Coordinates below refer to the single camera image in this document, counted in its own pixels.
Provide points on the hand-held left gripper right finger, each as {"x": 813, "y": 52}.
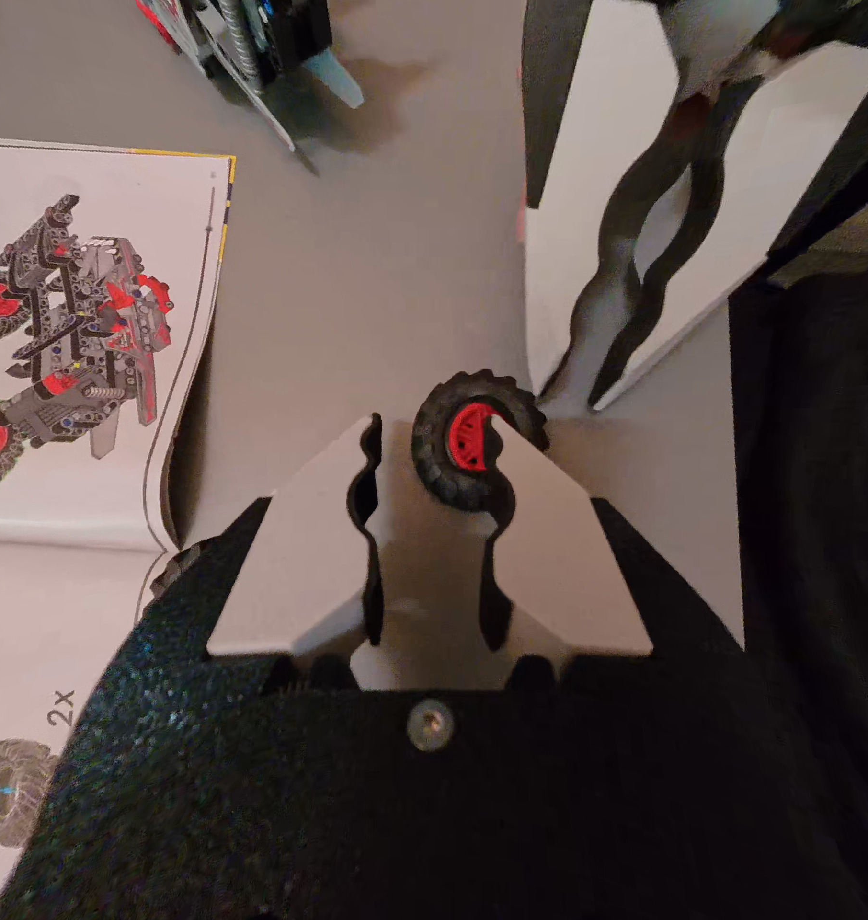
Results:
{"x": 563, "y": 575}

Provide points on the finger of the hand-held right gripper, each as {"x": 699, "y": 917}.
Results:
{"x": 757, "y": 187}
{"x": 585, "y": 237}

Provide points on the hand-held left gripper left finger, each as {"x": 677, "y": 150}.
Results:
{"x": 297, "y": 575}

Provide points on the black toy wheel red hub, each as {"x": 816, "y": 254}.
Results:
{"x": 434, "y": 449}

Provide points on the grey desk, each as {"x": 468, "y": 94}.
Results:
{"x": 369, "y": 287}

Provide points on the white instruction booklet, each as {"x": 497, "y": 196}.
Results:
{"x": 82, "y": 496}

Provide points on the toy brick truck model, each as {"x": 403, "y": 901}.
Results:
{"x": 247, "y": 50}

